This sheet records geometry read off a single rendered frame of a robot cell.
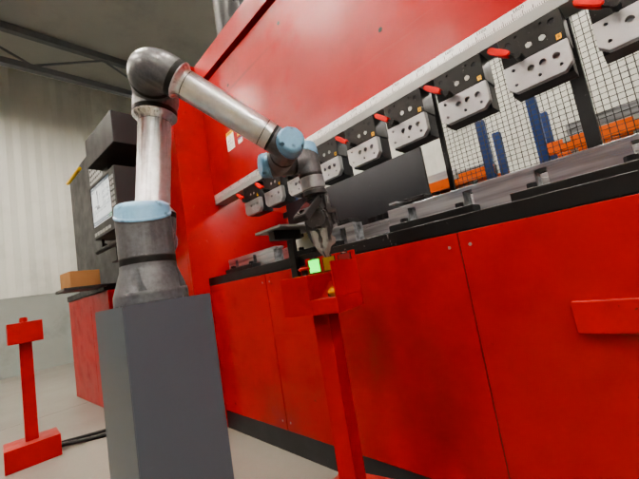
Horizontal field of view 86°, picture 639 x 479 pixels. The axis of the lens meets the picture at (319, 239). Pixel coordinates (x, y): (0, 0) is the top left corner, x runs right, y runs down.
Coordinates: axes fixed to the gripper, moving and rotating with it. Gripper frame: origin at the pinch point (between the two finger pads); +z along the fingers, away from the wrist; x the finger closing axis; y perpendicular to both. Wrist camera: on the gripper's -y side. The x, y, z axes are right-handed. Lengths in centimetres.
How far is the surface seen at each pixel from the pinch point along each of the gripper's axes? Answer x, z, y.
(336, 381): 3.5, 38.5, -3.6
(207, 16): 352, -447, 348
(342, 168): 6, -33, 38
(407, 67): -30, -56, 31
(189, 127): 116, -97, 58
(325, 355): 5.7, 30.9, -2.9
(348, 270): -4.8, 6.8, 4.0
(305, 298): 6.0, 12.2, -6.3
